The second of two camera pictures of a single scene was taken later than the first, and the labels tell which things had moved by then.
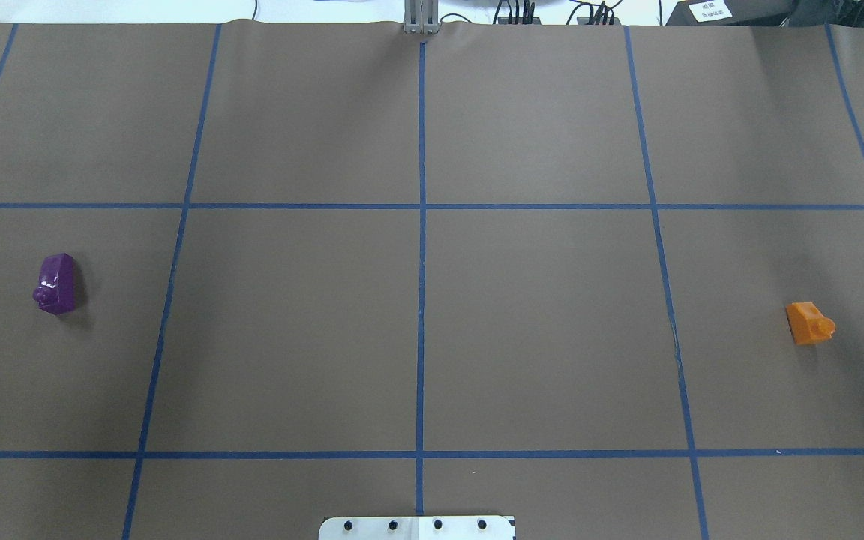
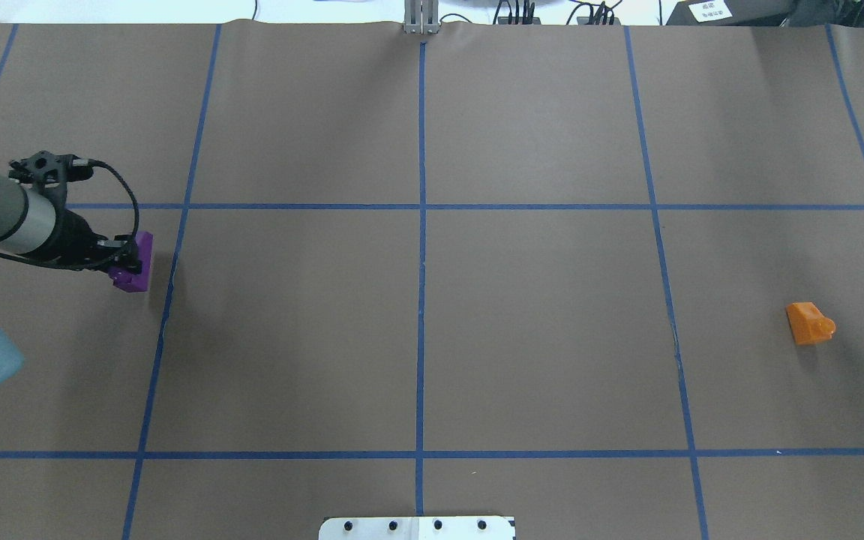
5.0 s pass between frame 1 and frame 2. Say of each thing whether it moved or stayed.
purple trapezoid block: moved
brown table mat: stayed
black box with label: stayed
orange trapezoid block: stayed
